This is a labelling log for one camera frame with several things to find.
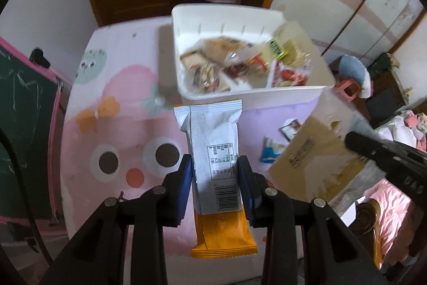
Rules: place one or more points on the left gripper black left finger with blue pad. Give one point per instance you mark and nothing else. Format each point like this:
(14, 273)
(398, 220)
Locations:
(96, 253)

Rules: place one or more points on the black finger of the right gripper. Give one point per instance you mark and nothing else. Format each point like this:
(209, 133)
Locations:
(374, 149)

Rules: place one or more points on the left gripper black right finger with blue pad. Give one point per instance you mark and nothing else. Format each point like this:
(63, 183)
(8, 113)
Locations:
(331, 252)

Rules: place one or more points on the tan cracker bag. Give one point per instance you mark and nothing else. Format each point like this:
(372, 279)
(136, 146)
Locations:
(317, 163)

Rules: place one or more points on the white orange snack packet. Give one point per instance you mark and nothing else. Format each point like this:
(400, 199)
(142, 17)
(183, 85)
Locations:
(212, 140)

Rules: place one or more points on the red-lidded date snack packet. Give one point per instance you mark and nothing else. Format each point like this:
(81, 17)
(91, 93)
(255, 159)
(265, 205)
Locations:
(286, 76)

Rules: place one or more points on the clear bag beige snack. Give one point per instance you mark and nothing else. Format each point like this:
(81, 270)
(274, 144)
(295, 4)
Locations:
(291, 40)

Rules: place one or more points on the pink plastic stool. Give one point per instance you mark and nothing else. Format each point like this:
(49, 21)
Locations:
(348, 89)

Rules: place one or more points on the blue plush pillow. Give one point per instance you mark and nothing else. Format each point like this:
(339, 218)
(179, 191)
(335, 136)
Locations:
(352, 68)

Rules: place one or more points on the brown white snack packet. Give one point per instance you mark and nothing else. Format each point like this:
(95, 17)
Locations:
(290, 128)

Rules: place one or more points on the blue white snack packet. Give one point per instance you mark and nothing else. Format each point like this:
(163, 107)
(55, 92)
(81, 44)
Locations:
(271, 150)

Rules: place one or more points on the pink cartoon tablecloth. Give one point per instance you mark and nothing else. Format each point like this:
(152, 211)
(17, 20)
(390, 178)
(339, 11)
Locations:
(120, 136)

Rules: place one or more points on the white plastic storage bin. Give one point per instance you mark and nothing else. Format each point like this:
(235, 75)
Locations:
(239, 40)

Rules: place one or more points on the clear wrapped nut snack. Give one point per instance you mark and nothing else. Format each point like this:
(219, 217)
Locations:
(206, 79)

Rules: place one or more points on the green chalkboard pink frame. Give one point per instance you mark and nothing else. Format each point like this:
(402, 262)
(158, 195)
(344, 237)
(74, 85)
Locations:
(30, 99)

